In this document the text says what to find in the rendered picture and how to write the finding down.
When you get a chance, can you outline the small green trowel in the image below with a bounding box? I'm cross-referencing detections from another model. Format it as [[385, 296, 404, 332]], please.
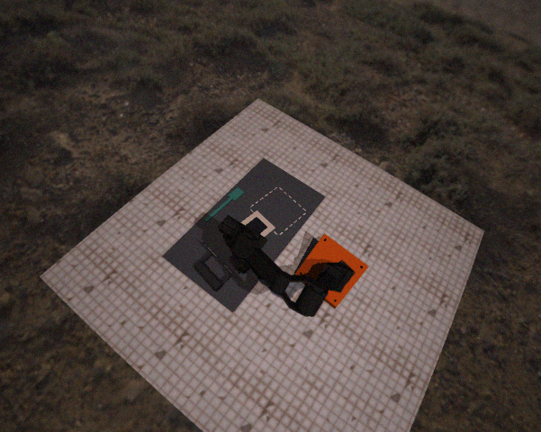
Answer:
[[204, 187, 244, 222]]

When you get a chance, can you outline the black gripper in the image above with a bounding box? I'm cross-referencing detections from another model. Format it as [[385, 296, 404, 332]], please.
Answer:
[[225, 237, 264, 280]]

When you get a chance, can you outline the beige square tile with dark centre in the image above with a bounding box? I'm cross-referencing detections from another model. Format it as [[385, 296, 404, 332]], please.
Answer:
[[241, 211, 275, 237]]

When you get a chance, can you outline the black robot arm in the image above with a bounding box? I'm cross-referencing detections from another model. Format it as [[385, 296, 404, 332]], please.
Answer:
[[218, 215, 355, 317]]

